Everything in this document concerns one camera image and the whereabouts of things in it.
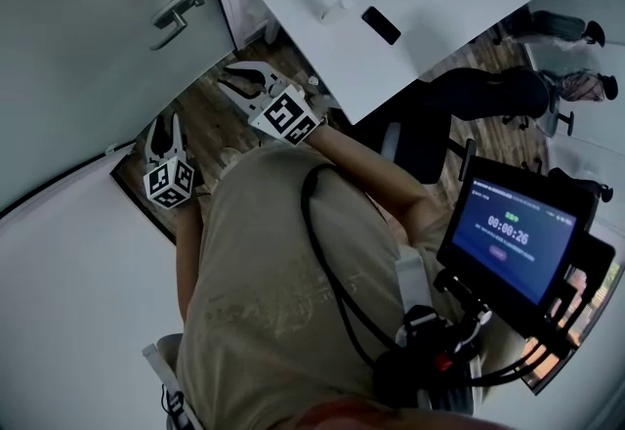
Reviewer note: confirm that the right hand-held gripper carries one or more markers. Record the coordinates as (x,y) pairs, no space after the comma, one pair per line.
(288,113)

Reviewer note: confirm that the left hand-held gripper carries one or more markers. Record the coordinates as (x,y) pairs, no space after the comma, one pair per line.
(168,184)

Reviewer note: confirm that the frosted glass door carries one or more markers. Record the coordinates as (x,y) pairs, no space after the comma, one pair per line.
(73,52)

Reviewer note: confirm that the person's left forearm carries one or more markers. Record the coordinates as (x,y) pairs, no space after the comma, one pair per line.
(188,262)

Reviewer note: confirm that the person's right forearm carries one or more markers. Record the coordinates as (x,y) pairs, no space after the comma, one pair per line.
(376,179)

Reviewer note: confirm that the small white bottle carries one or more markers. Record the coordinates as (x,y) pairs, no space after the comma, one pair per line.
(337,10)

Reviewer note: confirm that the black smartphone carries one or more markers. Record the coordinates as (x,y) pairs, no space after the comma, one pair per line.
(381,26)

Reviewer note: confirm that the person's beige shirt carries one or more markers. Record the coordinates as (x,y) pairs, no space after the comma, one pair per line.
(273,301)

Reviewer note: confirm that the black office chair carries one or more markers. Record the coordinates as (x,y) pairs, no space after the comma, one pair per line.
(488,91)

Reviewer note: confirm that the black monitor screen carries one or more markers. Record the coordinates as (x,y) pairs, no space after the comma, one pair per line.
(512,237)

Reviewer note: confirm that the grey mesh office chair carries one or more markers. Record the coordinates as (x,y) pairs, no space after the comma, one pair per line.
(556,120)

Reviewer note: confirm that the plastic-wrapped office chair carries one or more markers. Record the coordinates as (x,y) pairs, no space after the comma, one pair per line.
(556,25)

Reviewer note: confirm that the glass window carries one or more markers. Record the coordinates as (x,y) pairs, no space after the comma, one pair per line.
(581,320)

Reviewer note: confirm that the black camera rig mount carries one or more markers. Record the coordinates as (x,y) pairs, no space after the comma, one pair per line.
(439,364)

